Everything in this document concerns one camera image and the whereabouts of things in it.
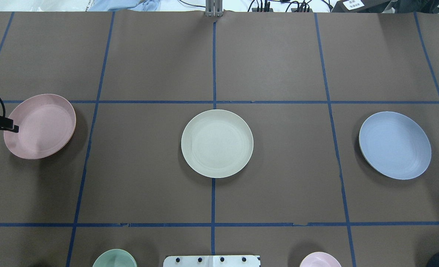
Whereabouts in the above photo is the blue cloth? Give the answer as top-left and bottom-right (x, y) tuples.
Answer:
(87, 0), (160, 12)

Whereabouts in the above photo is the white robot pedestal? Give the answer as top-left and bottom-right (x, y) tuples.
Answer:
(163, 255), (261, 267)

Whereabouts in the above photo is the pink plate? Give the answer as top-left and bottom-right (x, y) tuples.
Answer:
(4, 93), (76, 159)

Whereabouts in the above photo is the pink bowl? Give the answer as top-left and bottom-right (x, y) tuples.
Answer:
(299, 252), (341, 267)

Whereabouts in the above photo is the aluminium frame post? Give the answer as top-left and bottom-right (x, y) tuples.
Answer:
(205, 0), (224, 17)

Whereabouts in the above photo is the cream plate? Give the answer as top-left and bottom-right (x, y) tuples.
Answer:
(180, 109), (254, 179)

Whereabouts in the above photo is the blue plate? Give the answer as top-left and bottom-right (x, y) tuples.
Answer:
(358, 111), (432, 180)

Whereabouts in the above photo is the green bowl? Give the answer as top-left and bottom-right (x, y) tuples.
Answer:
(92, 249), (138, 267)

